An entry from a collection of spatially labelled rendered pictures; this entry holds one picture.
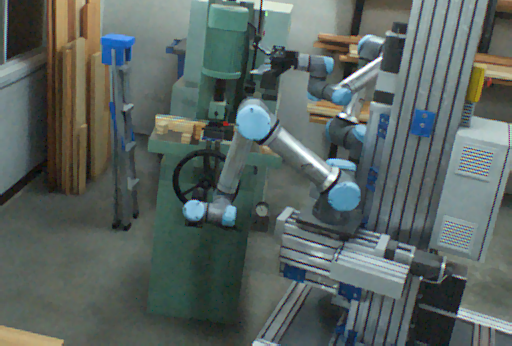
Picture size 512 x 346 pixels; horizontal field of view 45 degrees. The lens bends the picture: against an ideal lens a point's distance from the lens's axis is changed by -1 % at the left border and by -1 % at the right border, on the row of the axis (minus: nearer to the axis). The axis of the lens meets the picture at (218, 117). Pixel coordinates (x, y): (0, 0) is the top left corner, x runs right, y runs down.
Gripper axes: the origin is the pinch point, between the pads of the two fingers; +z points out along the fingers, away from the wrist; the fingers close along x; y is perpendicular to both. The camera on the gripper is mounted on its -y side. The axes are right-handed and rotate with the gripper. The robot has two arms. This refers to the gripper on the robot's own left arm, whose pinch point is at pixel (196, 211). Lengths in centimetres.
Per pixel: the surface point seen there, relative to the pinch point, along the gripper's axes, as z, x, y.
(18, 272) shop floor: 72, -91, 39
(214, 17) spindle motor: -10, -4, -83
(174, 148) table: 11.4, -14.2, -27.4
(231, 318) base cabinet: 53, 22, 45
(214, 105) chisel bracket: 12, 1, -50
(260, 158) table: 11.1, 24.4, -27.9
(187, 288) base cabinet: 46, -1, 33
